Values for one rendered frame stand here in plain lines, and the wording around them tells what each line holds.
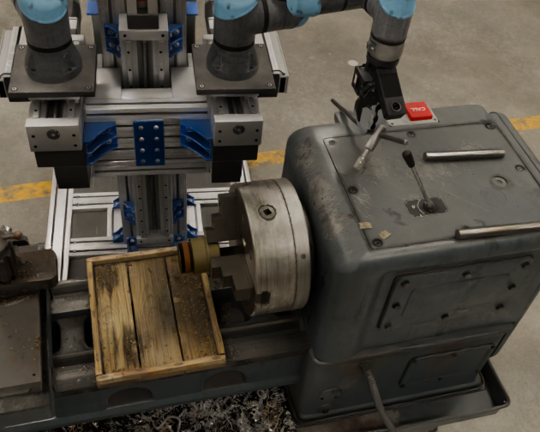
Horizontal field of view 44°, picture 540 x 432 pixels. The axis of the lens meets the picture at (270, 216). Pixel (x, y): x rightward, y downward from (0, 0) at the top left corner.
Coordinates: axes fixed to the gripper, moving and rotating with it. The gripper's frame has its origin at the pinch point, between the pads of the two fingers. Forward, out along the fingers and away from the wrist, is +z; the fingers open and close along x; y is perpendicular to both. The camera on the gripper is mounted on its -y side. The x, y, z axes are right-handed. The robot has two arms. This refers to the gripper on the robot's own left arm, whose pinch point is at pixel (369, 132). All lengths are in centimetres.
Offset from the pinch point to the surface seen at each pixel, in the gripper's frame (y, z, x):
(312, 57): 213, 129, -68
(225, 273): -19.6, 19.8, 37.5
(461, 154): -7.8, 3.1, -21.3
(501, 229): -31.3, 3.1, -19.3
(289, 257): -23.7, 12.2, 24.6
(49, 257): -1, 28, 76
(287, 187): -7.7, 7.1, 21.1
